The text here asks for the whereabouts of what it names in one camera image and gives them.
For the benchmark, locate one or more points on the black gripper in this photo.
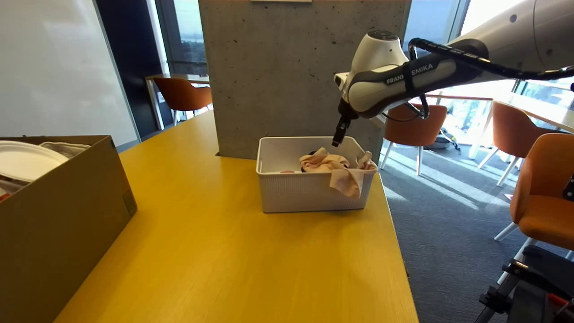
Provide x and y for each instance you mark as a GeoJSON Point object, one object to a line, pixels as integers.
{"type": "Point", "coordinates": [348, 110]}

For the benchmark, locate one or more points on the cream printed t-shirt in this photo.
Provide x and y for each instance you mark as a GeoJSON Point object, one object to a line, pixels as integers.
{"type": "Point", "coordinates": [343, 171]}

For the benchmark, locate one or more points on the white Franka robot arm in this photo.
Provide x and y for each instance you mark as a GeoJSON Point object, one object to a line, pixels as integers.
{"type": "Point", "coordinates": [388, 78]}

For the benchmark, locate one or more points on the white plastic basket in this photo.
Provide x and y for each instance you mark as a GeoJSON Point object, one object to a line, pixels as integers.
{"type": "Point", "coordinates": [298, 191]}

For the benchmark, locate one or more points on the orange chair with white legs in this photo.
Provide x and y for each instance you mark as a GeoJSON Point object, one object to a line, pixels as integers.
{"type": "Point", "coordinates": [414, 128]}
{"type": "Point", "coordinates": [511, 128]}

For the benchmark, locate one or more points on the grey concrete pillar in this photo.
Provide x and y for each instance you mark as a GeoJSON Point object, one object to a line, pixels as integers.
{"type": "Point", "coordinates": [280, 78]}

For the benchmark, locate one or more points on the orange chair beside white table leg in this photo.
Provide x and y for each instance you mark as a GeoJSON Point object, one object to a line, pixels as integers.
{"type": "Point", "coordinates": [181, 94]}

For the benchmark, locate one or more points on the white background table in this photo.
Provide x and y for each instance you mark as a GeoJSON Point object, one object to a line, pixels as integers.
{"type": "Point", "coordinates": [526, 108]}

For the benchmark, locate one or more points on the large orange armchair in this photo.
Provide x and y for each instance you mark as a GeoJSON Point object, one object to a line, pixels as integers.
{"type": "Point", "coordinates": [540, 198]}

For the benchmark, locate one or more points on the black item on armchair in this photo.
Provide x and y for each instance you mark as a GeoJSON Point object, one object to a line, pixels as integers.
{"type": "Point", "coordinates": [569, 189]}

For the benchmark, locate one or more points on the black tripod stand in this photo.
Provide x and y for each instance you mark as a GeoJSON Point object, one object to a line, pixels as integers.
{"type": "Point", "coordinates": [526, 293]}

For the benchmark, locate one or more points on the brown cardboard box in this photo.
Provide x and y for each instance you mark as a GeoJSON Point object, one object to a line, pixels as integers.
{"type": "Point", "coordinates": [59, 239]}

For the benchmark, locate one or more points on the white round plate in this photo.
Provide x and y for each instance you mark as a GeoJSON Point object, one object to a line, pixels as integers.
{"type": "Point", "coordinates": [27, 160]}

